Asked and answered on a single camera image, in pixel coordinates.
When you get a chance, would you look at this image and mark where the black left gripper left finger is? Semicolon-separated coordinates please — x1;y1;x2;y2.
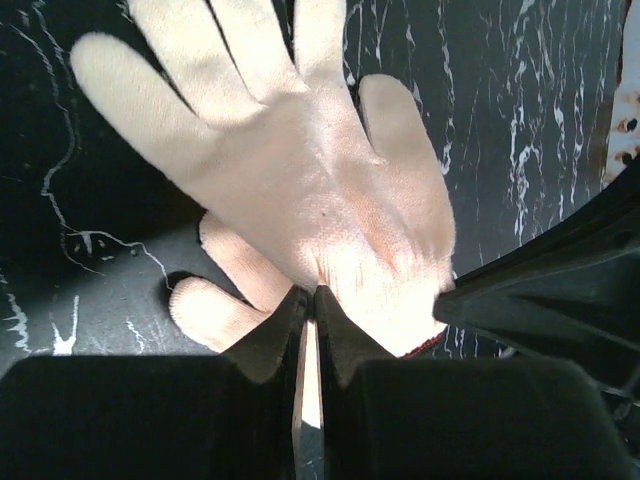
1;287;308;479

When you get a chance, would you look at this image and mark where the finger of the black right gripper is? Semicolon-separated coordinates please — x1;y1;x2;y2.
432;134;640;371

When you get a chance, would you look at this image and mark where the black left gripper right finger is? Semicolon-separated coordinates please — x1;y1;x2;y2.
313;286;635;479

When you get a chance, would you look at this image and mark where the cream glove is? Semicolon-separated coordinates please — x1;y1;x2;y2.
70;1;455;357
168;212;324;431

